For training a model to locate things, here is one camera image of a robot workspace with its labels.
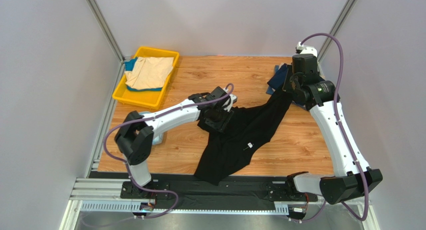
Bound folded navy t shirt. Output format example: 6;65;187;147
267;64;289;92

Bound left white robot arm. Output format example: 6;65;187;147
114;84;238;187

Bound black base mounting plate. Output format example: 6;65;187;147
120;174;318;211

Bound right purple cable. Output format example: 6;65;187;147
300;33;370;223

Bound black t shirt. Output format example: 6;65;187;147
194;90;293;186

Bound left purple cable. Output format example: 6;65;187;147
102;83;235;221

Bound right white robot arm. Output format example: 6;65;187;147
282;53;383;205

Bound purple cable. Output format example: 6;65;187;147
300;33;370;223
102;83;235;221

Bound light blue headphones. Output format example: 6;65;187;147
139;111;164;145

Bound aluminium frame rail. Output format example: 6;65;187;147
85;0;125;178

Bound cream t shirt in tray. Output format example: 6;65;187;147
124;57;174;89

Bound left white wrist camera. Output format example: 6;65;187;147
222;94;238;112

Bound teal t shirt in tray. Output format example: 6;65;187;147
124;57;162;92

